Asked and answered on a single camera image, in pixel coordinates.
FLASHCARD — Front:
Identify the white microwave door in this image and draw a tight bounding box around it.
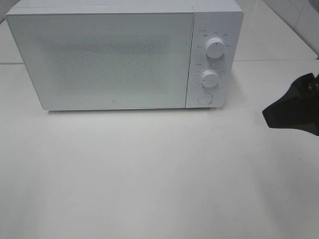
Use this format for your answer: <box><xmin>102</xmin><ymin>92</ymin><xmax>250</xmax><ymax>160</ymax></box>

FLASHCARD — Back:
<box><xmin>7</xmin><ymin>13</ymin><xmax>193</xmax><ymax>111</ymax></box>

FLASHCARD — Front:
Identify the round white door button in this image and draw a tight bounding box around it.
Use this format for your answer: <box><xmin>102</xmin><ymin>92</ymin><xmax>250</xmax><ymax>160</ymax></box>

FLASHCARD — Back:
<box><xmin>197</xmin><ymin>93</ymin><xmax>213</xmax><ymax>105</ymax></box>

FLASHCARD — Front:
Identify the upper white power knob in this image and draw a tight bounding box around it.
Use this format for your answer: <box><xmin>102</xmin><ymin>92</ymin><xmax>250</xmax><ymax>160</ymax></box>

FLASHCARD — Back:
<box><xmin>204</xmin><ymin>36</ymin><xmax>225</xmax><ymax>59</ymax></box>

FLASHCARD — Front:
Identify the white timer knob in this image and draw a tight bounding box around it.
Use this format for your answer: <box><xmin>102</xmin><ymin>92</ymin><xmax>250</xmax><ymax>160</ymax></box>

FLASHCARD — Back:
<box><xmin>200</xmin><ymin>70</ymin><xmax>219</xmax><ymax>88</ymax></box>

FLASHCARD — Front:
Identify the white microwave oven body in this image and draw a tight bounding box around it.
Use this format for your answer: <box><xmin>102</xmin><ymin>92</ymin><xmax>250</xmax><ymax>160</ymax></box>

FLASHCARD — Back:
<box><xmin>5</xmin><ymin>0</ymin><xmax>244</xmax><ymax>109</ymax></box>

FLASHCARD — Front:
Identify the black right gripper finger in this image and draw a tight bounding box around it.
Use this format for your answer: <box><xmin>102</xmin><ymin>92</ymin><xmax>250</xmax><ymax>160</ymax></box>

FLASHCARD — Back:
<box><xmin>262</xmin><ymin>73</ymin><xmax>319</xmax><ymax>136</ymax></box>

